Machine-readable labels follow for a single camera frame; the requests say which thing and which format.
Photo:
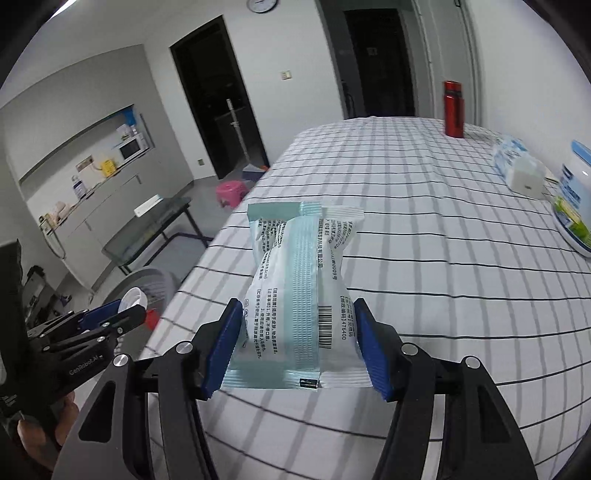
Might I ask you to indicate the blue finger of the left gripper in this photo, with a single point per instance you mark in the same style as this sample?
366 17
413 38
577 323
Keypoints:
95 318

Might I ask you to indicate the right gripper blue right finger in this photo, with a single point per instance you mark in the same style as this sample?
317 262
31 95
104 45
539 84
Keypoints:
378 343

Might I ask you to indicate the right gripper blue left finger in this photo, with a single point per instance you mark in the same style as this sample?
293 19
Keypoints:
217 344

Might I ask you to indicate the light blue wet-wipe pack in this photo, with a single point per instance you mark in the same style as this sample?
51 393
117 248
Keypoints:
298 319

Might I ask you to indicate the white round jar lid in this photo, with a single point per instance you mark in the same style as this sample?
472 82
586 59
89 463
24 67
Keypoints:
133 297

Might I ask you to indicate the person's left hand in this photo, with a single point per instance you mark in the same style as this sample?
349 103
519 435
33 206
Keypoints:
36 442

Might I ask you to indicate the grey perforated laundry basket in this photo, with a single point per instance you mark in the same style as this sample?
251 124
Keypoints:
151 288

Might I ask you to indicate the grey kitchen cabinet counter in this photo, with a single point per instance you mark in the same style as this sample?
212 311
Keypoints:
79 239

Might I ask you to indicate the checkered white tablecloth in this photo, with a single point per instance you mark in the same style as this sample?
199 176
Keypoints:
459 264

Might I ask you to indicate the white box on side table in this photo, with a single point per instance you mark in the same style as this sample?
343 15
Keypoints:
147 205

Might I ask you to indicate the white soap bottle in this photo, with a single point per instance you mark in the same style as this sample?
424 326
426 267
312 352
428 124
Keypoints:
79 187

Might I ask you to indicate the dark glass side table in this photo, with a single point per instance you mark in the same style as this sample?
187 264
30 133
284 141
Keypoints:
129 243

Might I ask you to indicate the yellow countertop container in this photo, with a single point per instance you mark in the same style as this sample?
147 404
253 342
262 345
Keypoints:
108 168

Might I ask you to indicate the pink plastic stool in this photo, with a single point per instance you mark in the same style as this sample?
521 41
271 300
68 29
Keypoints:
231 193

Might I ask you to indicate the white microwave oven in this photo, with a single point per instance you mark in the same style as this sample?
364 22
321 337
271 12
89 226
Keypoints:
132 147

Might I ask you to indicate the broom with dustpan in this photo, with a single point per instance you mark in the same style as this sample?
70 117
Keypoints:
250 172

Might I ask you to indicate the blue white tissue pack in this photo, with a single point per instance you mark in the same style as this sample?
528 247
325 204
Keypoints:
506 150

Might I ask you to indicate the white blue milk-powder jar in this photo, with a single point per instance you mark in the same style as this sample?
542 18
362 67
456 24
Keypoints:
572 204

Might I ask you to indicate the red thermos bottle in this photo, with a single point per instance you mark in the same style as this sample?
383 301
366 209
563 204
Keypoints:
454 109

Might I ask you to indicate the round wall clock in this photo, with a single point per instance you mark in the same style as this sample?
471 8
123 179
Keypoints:
261 6

